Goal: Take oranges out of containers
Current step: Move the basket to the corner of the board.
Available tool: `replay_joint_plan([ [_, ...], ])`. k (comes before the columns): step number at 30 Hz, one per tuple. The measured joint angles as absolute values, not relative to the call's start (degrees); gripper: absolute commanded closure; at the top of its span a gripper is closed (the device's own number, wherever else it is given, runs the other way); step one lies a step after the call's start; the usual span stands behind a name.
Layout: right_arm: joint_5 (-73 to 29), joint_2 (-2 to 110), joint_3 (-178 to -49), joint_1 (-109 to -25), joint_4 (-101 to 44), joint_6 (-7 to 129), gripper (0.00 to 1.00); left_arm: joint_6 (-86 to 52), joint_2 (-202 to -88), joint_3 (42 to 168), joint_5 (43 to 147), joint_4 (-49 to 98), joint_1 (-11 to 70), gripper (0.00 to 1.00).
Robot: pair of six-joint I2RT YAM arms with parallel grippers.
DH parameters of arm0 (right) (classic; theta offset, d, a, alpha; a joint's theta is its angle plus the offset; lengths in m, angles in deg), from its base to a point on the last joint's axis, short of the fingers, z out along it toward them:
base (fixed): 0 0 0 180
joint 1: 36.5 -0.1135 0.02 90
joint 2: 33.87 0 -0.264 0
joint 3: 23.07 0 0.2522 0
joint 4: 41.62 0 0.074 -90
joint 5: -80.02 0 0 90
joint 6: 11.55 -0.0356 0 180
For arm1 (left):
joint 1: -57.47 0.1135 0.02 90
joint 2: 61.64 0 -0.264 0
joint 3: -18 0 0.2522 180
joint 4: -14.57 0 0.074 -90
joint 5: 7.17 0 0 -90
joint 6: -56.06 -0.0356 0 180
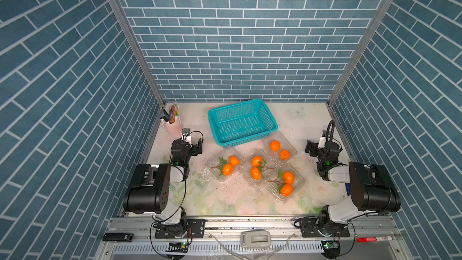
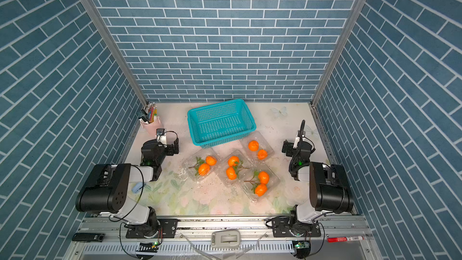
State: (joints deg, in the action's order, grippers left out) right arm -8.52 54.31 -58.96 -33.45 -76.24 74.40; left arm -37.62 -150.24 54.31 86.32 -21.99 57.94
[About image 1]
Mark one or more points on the orange front container lower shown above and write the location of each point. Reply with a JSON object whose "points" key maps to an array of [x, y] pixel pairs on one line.
{"points": [[286, 190]]}

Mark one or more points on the orange container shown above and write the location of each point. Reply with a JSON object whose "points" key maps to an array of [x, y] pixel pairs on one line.
{"points": [[284, 154], [286, 190], [275, 145], [288, 177], [257, 161], [227, 169], [255, 173]]}

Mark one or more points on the black device on rail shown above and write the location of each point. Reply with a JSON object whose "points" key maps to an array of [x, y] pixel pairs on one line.
{"points": [[117, 237]]}

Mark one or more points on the clear clamshell container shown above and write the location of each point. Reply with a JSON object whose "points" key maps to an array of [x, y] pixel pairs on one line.
{"points": [[267, 168], [285, 144], [276, 182], [216, 163]]}

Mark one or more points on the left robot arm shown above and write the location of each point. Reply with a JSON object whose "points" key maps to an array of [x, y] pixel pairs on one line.
{"points": [[148, 190]]}

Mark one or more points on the teal plastic basket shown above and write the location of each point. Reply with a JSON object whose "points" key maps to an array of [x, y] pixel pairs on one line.
{"points": [[241, 123]]}

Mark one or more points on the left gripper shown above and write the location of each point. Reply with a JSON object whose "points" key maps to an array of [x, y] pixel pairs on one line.
{"points": [[194, 151]]}

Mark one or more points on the pink pen cup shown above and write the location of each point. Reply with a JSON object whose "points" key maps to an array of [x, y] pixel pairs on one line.
{"points": [[173, 129]]}

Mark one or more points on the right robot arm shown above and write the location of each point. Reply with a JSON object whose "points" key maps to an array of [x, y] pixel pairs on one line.
{"points": [[371, 189]]}

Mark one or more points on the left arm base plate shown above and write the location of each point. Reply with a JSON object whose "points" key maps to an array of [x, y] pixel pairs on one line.
{"points": [[194, 228]]}

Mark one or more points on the pens in cup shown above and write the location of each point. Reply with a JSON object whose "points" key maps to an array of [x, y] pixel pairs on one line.
{"points": [[170, 114]]}

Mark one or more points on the grey tape dispenser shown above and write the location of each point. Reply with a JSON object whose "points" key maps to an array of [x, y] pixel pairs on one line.
{"points": [[256, 239]]}

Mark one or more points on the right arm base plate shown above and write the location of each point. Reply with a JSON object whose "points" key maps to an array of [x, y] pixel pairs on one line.
{"points": [[312, 227]]}

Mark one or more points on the orange back container left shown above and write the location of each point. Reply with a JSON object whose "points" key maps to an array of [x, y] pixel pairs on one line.
{"points": [[275, 145]]}

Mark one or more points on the clear clamshell container back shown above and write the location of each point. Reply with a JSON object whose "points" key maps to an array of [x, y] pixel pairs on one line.
{"points": [[285, 144]]}

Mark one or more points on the clear clamshell container front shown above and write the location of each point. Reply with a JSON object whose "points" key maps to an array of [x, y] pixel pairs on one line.
{"points": [[276, 182]]}

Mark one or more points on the orange front container upper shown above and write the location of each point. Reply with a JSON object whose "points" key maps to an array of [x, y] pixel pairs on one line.
{"points": [[288, 177]]}

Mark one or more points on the red marker pen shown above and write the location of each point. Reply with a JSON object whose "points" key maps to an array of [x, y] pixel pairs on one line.
{"points": [[373, 239]]}

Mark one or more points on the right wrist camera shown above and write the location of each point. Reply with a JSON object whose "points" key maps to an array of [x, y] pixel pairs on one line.
{"points": [[325, 138]]}

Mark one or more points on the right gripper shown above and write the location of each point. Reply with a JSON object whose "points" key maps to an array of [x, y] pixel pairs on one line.
{"points": [[314, 148]]}

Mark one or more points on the orange back container right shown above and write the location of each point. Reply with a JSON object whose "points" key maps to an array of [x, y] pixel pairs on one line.
{"points": [[284, 154]]}

